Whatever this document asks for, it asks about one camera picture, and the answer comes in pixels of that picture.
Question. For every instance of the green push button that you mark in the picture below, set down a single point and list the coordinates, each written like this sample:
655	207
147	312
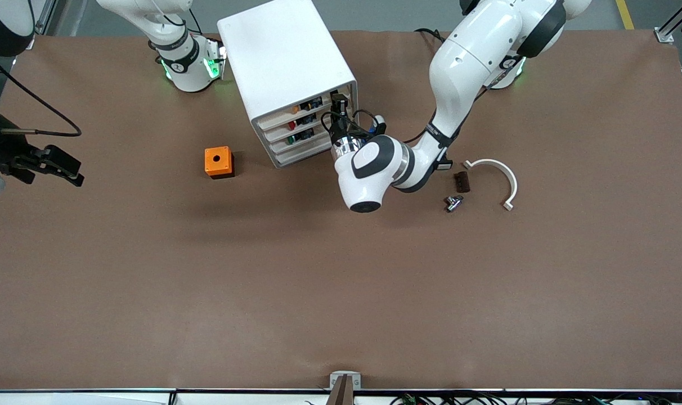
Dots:
303	135

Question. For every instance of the white table edge rail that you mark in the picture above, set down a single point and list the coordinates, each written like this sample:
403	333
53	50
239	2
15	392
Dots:
93	398

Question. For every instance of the white plastic drawer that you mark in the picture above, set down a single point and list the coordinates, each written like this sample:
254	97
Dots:
313	154
318	111
324	124
321	139

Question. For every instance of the brown paper table cover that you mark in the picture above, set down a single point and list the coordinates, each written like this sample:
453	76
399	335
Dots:
341	281

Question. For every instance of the black white push button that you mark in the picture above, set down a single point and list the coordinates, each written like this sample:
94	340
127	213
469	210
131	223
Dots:
445	165

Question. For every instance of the red push button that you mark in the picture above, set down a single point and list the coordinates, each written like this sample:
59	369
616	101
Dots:
306	120

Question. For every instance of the orange button enclosure box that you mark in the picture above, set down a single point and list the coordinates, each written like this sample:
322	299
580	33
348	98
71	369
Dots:
210	164

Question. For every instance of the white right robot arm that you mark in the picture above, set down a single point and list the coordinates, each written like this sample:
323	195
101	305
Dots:
189	73

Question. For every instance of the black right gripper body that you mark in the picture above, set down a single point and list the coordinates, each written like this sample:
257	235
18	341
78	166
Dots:
4	152

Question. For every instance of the white curved plastic bracket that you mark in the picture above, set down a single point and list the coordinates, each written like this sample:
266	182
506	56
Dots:
512	183

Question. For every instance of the white drawer cabinet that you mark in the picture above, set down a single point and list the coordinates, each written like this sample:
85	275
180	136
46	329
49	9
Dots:
279	50

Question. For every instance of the aluminium frame profile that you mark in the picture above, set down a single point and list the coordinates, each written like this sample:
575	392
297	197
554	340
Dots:
44	17
663	35

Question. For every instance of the grey metal mount bracket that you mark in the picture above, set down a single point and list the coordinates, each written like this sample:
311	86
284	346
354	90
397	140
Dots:
333	381

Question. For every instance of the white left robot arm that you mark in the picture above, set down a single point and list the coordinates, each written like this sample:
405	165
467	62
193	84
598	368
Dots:
476	50

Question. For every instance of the brown terminal block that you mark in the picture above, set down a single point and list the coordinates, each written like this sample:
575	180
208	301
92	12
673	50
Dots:
463	183

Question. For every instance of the orange push button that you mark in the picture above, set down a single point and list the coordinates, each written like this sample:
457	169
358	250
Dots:
310	105

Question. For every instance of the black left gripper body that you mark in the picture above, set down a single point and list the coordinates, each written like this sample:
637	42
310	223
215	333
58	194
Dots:
339	133

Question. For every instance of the silver metal switch part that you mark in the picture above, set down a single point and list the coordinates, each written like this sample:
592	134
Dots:
452	205

